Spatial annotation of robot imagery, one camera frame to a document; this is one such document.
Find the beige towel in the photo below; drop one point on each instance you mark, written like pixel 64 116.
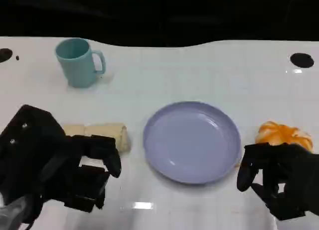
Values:
pixel 104 130

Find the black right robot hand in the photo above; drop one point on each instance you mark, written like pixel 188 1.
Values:
pixel 294 170

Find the orange and white bread roll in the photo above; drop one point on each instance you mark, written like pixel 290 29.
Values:
pixel 279 132

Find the lilac plate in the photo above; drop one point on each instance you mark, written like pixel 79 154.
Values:
pixel 192 142

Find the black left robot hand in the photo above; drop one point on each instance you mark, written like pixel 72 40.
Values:
pixel 52 165

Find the pale green mug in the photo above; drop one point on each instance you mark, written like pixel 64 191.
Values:
pixel 77 68

